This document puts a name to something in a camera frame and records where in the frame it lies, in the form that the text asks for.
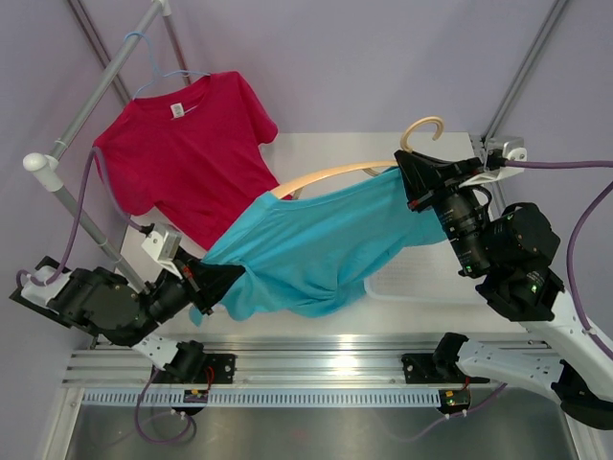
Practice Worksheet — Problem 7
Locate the teal t shirt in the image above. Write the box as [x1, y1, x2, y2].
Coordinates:
[202, 168, 446, 321]

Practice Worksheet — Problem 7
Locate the grey clothes rack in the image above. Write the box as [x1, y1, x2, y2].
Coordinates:
[22, 0, 193, 298]

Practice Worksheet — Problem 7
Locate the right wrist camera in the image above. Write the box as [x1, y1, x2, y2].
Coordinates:
[485, 136, 527, 170]

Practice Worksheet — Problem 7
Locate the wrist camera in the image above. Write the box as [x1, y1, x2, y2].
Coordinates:
[141, 222, 182, 270]
[485, 136, 527, 170]

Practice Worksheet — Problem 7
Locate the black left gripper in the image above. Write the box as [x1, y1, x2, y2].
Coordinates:
[122, 248, 245, 351]

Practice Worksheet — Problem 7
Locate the beige plastic hanger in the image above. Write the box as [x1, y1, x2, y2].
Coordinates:
[271, 116, 444, 199]

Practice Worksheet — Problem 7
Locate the blue wire hanger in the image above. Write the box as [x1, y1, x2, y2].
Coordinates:
[124, 31, 210, 100]

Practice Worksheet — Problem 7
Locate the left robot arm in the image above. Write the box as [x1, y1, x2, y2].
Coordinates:
[10, 254, 244, 384]

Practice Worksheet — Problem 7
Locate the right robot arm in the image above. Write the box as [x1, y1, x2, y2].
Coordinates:
[395, 150, 612, 430]

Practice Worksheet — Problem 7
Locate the aluminium rail base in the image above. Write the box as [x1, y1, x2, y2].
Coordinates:
[60, 334, 566, 390]

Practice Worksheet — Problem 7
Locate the white slotted cable duct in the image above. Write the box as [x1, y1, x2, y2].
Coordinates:
[81, 388, 441, 408]

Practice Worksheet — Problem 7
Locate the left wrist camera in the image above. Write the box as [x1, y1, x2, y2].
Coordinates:
[141, 222, 182, 270]

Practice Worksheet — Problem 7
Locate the red t shirt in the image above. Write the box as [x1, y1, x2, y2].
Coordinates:
[93, 71, 279, 250]

